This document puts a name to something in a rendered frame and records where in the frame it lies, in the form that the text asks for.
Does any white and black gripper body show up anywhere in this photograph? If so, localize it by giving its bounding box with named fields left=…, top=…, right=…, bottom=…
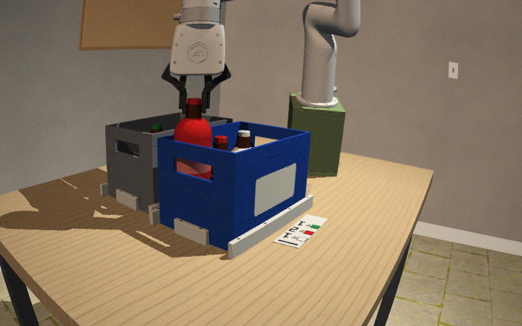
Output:
left=170, top=21, right=225, bottom=75

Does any red bottle with pink label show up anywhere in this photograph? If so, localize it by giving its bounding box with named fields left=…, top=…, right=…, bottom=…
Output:
left=211, top=136, right=228, bottom=176
left=173, top=98, right=212, bottom=180

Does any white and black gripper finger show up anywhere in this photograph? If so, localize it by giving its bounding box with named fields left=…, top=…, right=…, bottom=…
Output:
left=201, top=63, right=231, bottom=113
left=161, top=63, right=187, bottom=114

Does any white paper pick list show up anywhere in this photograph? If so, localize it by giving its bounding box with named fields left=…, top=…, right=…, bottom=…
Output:
left=273, top=214, right=328, bottom=249

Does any blue plastic crate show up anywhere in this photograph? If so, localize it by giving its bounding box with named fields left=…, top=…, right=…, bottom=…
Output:
left=157, top=121, right=310, bottom=251

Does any grey plastic crate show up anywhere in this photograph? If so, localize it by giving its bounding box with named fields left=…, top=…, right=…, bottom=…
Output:
left=105, top=112, right=186, bottom=213

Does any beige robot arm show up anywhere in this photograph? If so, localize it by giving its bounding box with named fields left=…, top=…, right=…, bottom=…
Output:
left=173, top=0, right=360, bottom=108

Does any green bottle with pale green label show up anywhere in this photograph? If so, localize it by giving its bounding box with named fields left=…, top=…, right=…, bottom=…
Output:
left=151, top=124, right=162, bottom=134

